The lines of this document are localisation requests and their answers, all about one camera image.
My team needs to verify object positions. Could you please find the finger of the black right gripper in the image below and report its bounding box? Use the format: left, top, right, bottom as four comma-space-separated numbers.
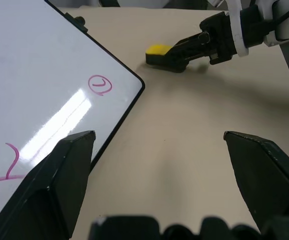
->
163, 37, 212, 74
174, 31, 206, 47

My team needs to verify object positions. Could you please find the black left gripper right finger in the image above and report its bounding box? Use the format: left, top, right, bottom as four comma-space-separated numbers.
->
223, 130, 289, 235

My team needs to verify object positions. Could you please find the yellow and black whiteboard eraser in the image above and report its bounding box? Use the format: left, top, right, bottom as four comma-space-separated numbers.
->
145, 44, 188, 74

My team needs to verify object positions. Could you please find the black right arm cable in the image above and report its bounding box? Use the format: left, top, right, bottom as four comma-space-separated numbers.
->
269, 0, 289, 31

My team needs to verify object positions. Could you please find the black whiteboard stand knob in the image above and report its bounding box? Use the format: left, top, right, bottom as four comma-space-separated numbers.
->
74, 15, 86, 27

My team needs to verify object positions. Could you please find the white whiteboard with black frame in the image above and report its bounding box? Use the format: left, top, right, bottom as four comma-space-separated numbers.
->
0, 0, 146, 234

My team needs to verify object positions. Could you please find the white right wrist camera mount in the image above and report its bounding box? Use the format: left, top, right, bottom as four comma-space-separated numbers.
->
208, 0, 250, 59

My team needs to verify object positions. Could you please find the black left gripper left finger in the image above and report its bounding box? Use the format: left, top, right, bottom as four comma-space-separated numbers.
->
0, 130, 97, 240

